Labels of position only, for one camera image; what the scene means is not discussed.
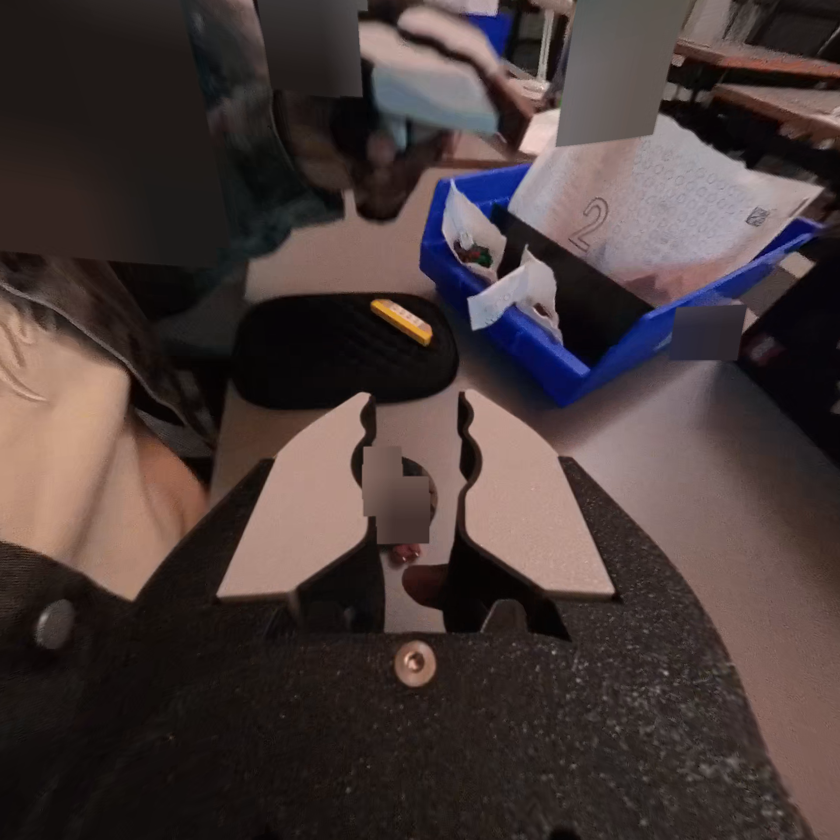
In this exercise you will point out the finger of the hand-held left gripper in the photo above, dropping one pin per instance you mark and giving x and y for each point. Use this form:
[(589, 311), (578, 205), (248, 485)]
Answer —
[(453, 36), (433, 92)]

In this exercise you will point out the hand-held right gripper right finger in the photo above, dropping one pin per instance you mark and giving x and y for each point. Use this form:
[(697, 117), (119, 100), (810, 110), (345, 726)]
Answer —
[(531, 518)]

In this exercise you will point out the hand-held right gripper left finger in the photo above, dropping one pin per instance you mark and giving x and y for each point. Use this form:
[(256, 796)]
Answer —
[(302, 512)]

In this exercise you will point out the blue plastic bin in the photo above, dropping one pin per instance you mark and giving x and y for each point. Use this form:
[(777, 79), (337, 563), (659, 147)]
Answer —
[(564, 374), (492, 33)]

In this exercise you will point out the person's left forearm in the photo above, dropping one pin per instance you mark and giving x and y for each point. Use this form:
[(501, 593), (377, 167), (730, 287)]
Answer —
[(262, 164)]

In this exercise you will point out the green lego plant pieces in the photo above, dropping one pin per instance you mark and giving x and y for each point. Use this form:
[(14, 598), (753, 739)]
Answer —
[(479, 254)]

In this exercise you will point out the yellow lego brick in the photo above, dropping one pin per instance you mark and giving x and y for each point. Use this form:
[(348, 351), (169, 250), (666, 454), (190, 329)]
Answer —
[(400, 320)]

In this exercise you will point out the person's left hand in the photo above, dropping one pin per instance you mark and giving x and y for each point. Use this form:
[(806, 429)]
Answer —
[(387, 184)]

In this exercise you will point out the black mesh cushion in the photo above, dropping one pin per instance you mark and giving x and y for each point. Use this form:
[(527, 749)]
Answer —
[(315, 361)]

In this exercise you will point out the person's beige shirt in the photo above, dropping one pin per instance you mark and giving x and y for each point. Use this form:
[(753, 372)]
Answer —
[(79, 472)]

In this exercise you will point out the large printed white paper bag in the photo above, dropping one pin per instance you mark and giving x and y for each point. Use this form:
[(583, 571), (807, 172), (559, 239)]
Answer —
[(689, 216)]

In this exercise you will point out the wooden table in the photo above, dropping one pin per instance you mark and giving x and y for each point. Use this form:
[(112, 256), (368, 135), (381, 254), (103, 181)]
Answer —
[(754, 62)]

